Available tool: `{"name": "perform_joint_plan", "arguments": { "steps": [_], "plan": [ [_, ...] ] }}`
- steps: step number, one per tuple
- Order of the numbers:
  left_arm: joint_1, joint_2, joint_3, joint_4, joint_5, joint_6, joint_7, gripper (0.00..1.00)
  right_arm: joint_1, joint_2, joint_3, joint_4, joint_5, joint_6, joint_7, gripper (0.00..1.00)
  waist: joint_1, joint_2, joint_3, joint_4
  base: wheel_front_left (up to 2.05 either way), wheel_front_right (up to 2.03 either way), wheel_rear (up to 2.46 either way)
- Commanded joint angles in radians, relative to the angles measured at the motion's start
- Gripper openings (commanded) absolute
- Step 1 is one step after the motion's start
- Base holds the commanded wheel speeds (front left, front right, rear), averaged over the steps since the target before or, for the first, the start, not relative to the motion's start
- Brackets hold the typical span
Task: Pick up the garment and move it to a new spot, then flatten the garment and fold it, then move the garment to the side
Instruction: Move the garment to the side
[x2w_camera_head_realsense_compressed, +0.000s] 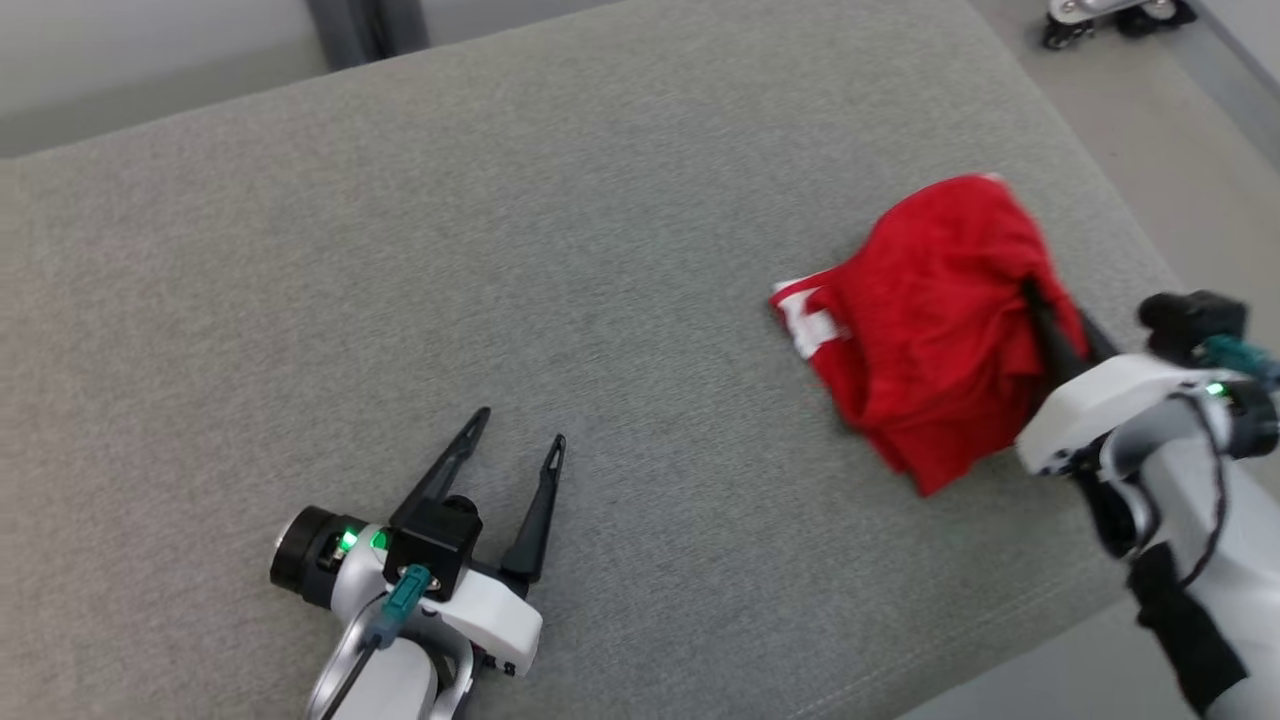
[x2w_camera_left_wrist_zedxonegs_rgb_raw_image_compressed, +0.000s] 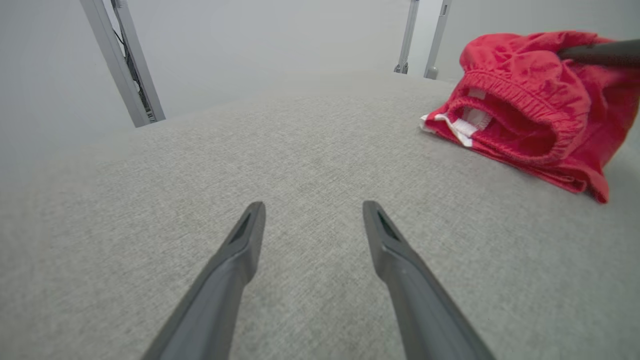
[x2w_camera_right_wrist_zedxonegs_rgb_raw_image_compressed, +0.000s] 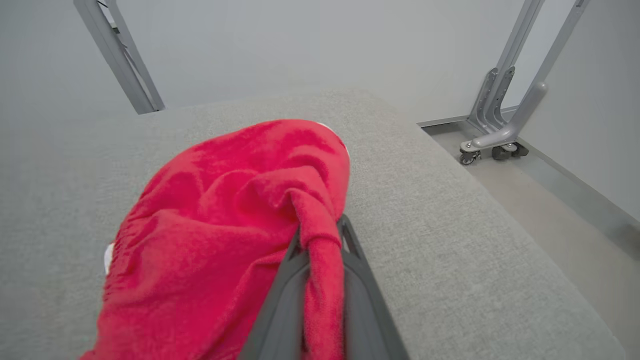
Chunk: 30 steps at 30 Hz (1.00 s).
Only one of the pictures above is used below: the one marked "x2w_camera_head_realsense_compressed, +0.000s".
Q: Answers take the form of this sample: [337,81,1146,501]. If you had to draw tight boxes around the silver foot with black casters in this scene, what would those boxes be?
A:
[1040,0,1199,51]

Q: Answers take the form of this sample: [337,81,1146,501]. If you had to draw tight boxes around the grey metal post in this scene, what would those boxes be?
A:
[305,0,431,71]

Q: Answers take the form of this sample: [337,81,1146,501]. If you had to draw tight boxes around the arm teal-plug black cable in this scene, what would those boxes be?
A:
[1200,335,1280,388]
[318,565,433,720]

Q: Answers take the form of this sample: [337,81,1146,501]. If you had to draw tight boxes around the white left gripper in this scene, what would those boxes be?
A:
[330,406,567,677]

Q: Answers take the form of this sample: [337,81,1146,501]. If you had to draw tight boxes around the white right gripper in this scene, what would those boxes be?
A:
[1015,280,1229,477]

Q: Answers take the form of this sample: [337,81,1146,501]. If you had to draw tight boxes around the red shorts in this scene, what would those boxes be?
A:
[768,172,1091,498]

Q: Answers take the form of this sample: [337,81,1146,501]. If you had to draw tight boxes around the right arm teal-plug black cable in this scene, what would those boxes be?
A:
[1200,335,1280,388]

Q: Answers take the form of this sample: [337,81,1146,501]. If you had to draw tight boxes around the left arm teal-plug black cable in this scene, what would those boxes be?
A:
[318,565,433,720]

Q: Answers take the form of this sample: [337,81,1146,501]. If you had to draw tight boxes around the grey fabric sofa cushion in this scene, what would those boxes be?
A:
[0,0,1196,720]

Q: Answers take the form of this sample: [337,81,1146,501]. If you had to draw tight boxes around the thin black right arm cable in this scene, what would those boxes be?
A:
[1170,392,1233,591]

